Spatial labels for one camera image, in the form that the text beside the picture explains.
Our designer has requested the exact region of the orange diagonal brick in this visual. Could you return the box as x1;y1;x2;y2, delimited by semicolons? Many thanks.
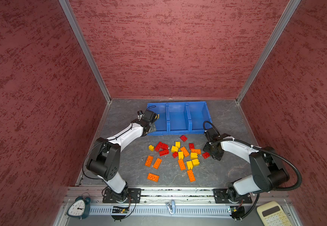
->
180;147;190;157

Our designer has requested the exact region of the red square brick top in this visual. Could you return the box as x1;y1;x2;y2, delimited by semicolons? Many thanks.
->
180;135;188;142

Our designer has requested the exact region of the red square brick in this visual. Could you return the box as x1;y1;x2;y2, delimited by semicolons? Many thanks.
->
180;135;188;142
161;143;169;150

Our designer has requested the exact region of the blue three-compartment bin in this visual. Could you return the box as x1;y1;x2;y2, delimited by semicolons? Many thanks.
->
147;101;212;136

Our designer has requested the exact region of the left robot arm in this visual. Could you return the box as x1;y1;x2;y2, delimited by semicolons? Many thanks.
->
86;110;159;202

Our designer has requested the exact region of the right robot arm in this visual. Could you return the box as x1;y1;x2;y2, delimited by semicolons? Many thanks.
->
204;127;302;203

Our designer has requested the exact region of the yellow brick right upper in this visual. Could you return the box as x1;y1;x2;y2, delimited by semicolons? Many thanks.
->
190;153;198;160

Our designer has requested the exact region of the yellow brick right lower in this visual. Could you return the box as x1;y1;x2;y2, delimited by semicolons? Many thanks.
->
191;159;200;167

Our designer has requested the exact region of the yellow brick lower middle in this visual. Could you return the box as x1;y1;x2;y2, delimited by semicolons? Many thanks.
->
186;161;194;170

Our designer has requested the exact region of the yellow brick below centre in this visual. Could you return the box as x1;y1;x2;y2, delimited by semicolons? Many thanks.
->
178;151;184;160

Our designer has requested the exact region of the red long brick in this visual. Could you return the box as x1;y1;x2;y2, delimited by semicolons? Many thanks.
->
159;149;169;156

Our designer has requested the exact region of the cream calculator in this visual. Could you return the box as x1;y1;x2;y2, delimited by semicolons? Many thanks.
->
257;201;292;226

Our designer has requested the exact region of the green alarm clock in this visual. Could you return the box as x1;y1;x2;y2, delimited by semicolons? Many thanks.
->
67;196;91;220

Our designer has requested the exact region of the black corrugated cable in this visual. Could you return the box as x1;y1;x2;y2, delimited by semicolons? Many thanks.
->
202;121;303;191

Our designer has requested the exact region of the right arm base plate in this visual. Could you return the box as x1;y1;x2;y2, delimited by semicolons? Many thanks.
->
212;188;252;204

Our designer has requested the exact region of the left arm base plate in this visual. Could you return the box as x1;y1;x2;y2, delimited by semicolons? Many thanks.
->
102;188;142;204

